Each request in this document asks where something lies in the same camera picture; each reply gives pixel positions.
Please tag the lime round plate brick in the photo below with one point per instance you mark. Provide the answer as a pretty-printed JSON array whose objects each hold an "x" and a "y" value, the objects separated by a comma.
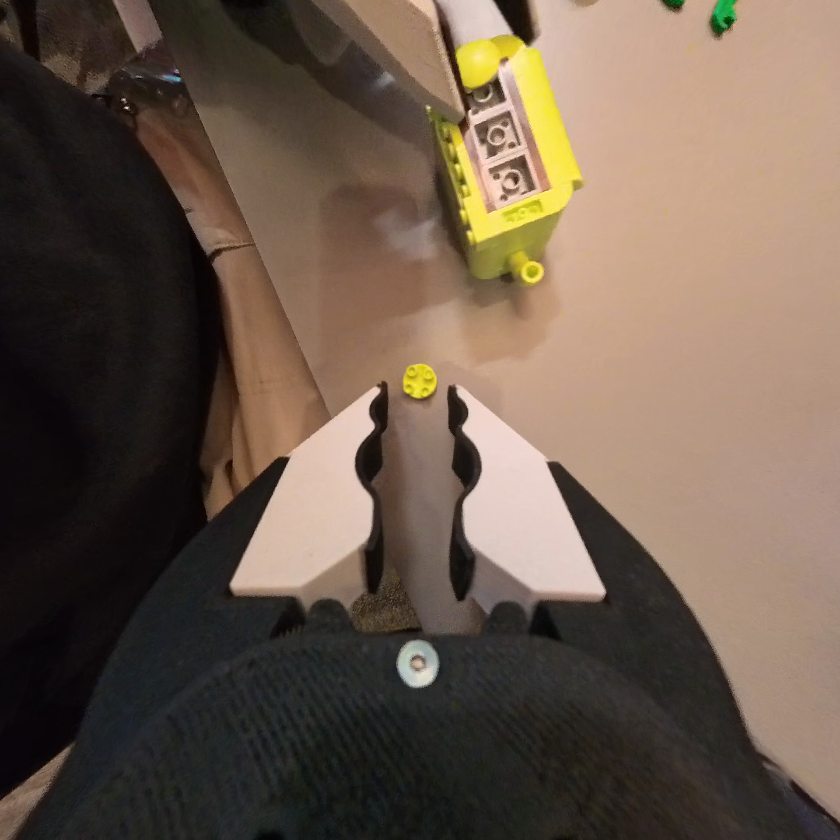
[{"x": 420, "y": 382}]

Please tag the clear pouch with keys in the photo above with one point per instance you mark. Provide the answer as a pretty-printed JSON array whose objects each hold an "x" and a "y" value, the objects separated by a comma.
[{"x": 144, "y": 85}]

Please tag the scattered green leaf pieces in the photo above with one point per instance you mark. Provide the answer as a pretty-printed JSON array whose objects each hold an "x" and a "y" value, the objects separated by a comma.
[{"x": 722, "y": 19}]

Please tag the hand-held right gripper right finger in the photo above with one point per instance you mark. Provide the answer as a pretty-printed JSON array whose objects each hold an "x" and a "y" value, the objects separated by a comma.
[{"x": 531, "y": 531}]

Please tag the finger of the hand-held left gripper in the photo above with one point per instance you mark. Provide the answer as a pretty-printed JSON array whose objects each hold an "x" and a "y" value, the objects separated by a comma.
[
  {"x": 472, "y": 19},
  {"x": 400, "y": 46}
]

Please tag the lime green toy brick box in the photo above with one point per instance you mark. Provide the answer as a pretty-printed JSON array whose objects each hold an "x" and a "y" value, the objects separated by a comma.
[{"x": 544, "y": 131}]

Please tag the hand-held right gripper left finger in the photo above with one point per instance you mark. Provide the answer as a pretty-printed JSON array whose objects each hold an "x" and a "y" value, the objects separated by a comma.
[{"x": 308, "y": 525}]

